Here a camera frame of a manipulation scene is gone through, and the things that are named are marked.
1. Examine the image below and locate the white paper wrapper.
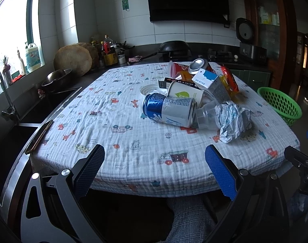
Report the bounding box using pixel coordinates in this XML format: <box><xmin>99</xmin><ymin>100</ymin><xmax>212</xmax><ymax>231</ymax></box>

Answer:
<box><xmin>214</xmin><ymin>101</ymin><xmax>252</xmax><ymax>143</ymax></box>

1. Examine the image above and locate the orange red snack bag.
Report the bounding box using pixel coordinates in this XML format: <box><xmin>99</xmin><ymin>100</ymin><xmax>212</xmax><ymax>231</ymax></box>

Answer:
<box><xmin>220</xmin><ymin>66</ymin><xmax>239</xmax><ymax>97</ymax></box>

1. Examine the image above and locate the blue white milk carton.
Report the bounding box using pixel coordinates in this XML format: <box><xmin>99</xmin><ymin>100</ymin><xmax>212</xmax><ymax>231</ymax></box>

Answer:
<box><xmin>192</xmin><ymin>69</ymin><xmax>231</xmax><ymax>103</ymax></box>

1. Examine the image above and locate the blue white drink can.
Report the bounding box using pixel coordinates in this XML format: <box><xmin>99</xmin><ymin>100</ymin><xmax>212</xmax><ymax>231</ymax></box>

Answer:
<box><xmin>142</xmin><ymin>93</ymin><xmax>197</xmax><ymax>128</ymax></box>

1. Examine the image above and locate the red cola can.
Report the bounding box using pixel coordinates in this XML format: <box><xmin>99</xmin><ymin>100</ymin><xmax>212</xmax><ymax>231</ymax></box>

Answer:
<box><xmin>188</xmin><ymin>58</ymin><xmax>215</xmax><ymax>75</ymax></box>

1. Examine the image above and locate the white paper cup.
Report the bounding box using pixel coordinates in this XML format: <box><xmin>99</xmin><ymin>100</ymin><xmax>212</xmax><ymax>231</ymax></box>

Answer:
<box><xmin>167</xmin><ymin>81</ymin><xmax>203</xmax><ymax>107</ymax></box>

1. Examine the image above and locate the red cartoon plastic cup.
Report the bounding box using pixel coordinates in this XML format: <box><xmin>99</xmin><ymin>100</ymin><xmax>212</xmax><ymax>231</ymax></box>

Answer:
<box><xmin>168</xmin><ymin>61</ymin><xmax>192</xmax><ymax>81</ymax></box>

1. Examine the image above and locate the white plastic lid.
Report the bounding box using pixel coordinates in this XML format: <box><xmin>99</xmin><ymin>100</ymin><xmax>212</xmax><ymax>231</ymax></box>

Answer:
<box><xmin>140</xmin><ymin>84</ymin><xmax>168</xmax><ymax>96</ymax></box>

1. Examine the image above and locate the black glue box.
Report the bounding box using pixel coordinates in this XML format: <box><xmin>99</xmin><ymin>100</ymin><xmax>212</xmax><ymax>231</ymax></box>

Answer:
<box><xmin>158</xmin><ymin>77</ymin><xmax>177</xmax><ymax>90</ymax></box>

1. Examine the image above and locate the green kitchen cabinet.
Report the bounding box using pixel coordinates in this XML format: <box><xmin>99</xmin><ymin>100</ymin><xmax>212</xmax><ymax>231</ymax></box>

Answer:
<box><xmin>231</xmin><ymin>70</ymin><xmax>271</xmax><ymax>92</ymax></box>

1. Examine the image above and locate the green plastic basket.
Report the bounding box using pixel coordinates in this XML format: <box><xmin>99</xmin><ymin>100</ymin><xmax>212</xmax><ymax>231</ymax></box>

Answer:
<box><xmin>258</xmin><ymin>87</ymin><xmax>303</xmax><ymax>127</ymax></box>

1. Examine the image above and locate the white printed tablecloth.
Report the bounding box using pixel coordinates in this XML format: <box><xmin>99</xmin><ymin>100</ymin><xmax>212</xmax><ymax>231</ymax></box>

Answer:
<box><xmin>31</xmin><ymin>63</ymin><xmax>300</xmax><ymax>197</ymax></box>

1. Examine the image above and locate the chrome sink faucet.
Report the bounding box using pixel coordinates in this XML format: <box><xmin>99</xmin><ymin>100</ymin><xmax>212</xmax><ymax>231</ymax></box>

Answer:
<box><xmin>0</xmin><ymin>72</ymin><xmax>20</xmax><ymax>123</ymax></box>

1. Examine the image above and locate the black rice cooker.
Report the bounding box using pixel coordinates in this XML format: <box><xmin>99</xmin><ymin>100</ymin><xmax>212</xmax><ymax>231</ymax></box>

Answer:
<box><xmin>236</xmin><ymin>18</ymin><xmax>267</xmax><ymax>60</ymax></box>

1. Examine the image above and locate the steel bowl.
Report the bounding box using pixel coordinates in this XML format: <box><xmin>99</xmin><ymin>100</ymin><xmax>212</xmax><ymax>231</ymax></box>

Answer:
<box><xmin>41</xmin><ymin>69</ymin><xmax>72</xmax><ymax>92</ymax></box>

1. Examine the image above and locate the round wooden chopping block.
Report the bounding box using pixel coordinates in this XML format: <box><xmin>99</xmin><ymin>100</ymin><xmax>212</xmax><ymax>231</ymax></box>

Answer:
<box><xmin>53</xmin><ymin>42</ymin><xmax>100</xmax><ymax>77</ymax></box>

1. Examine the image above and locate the black wok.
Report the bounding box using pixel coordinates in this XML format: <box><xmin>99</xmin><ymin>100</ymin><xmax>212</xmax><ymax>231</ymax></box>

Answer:
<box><xmin>140</xmin><ymin>41</ymin><xmax>192</xmax><ymax>62</ymax></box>

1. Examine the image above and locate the yellow sauce tin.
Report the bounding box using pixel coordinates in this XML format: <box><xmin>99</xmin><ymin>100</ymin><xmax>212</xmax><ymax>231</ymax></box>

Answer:
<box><xmin>104</xmin><ymin>53</ymin><xmax>118</xmax><ymax>66</ymax></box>

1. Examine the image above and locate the detergent bottle on windowsill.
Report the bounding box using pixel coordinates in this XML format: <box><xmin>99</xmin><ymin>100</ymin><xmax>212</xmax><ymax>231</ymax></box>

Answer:
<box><xmin>25</xmin><ymin>43</ymin><xmax>41</xmax><ymax>73</ymax></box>

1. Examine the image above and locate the pink dish cloth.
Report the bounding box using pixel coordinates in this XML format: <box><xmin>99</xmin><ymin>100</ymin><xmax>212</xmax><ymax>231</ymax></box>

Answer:
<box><xmin>128</xmin><ymin>55</ymin><xmax>142</xmax><ymax>63</ymax></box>

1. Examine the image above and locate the red capped oil bottle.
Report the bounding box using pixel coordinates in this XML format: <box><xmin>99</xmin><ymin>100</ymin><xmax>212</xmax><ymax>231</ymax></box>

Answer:
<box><xmin>104</xmin><ymin>35</ymin><xmax>115</xmax><ymax>54</ymax></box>

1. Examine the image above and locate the black range hood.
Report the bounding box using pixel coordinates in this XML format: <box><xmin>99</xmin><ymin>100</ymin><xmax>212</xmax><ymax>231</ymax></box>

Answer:
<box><xmin>148</xmin><ymin>0</ymin><xmax>230</xmax><ymax>24</ymax></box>

